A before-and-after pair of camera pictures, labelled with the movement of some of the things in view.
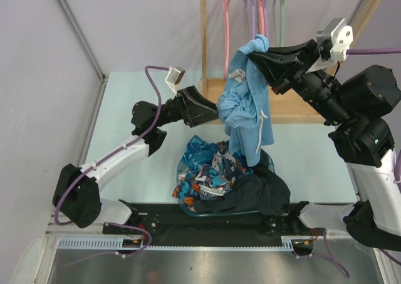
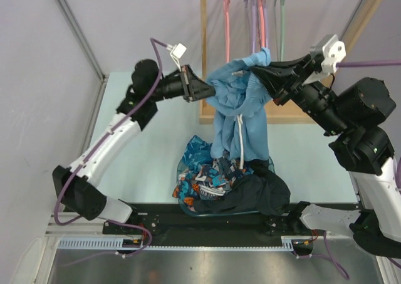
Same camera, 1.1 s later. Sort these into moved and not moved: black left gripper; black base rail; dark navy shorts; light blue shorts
Moved: light blue shorts; black left gripper
Not moved: black base rail; dark navy shorts
